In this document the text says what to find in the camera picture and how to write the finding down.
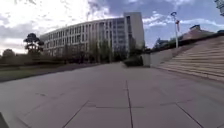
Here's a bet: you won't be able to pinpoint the row of trees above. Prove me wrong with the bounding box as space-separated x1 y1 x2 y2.
43 39 148 65

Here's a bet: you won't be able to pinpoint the dark bush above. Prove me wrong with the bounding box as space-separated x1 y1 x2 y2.
123 54 145 68

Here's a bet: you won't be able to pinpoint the grey paved plaza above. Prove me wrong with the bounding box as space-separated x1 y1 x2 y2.
0 61 224 128

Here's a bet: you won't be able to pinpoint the pale curved building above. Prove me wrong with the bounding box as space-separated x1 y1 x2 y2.
39 12 146 63

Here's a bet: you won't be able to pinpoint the dark pine tree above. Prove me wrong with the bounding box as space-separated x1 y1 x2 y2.
23 32 45 56

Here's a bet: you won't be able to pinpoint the wide stone stairs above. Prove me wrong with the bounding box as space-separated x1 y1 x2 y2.
154 35 224 83

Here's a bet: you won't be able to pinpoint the building with sloped roof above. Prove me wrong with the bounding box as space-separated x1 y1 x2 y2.
181 24 216 42

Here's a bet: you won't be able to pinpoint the grass strip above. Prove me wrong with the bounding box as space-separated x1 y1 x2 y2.
0 63 101 83

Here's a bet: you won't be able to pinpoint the pale low wall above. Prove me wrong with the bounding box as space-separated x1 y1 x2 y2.
141 44 195 68

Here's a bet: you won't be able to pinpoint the street lamp post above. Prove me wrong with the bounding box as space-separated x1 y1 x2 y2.
170 11 181 50

